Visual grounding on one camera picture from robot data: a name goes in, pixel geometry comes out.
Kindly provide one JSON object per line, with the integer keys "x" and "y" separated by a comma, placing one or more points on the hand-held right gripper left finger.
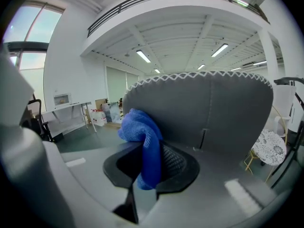
{"x": 123, "y": 167}

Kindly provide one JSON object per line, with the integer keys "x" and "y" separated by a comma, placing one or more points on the group of ceiling tube lights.
{"x": 143, "y": 56}

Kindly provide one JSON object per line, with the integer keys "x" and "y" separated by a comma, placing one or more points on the large window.
{"x": 35, "y": 25}

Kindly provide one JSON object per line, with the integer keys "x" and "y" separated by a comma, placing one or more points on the grey marbled panel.
{"x": 115, "y": 113}

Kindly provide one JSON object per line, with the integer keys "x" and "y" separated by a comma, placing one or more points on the grey roller blinds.
{"x": 116, "y": 84}

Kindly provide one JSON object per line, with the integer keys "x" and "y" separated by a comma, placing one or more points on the white desk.
{"x": 61, "y": 110}

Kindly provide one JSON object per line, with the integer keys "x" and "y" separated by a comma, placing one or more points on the lone ceiling tube light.
{"x": 241, "y": 1}

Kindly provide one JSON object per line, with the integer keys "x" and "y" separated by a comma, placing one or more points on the black and white machine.
{"x": 297, "y": 117}

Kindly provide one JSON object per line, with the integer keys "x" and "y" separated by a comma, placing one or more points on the blue cloth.
{"x": 142, "y": 129}

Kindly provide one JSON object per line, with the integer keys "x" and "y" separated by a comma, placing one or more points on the black office chair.
{"x": 35, "y": 125}

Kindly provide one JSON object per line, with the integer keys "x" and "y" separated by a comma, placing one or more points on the white plastic jug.
{"x": 99, "y": 119}

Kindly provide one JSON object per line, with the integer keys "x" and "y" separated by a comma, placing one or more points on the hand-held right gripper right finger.
{"x": 178, "y": 167}

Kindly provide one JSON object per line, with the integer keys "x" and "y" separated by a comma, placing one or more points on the floral round cushion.
{"x": 268, "y": 148}

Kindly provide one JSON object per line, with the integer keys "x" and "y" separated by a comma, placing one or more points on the brown cardboard panel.
{"x": 101, "y": 104}

